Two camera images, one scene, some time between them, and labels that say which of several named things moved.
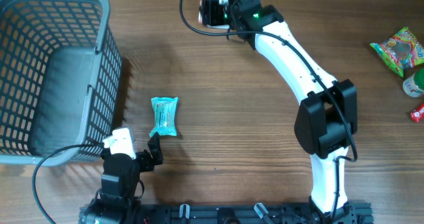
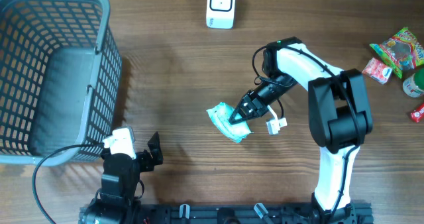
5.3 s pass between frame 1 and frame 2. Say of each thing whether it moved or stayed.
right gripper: moved
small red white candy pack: moved
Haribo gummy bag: stayed
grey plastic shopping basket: stayed
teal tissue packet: moved
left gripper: stayed
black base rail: stayed
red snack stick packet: stayed
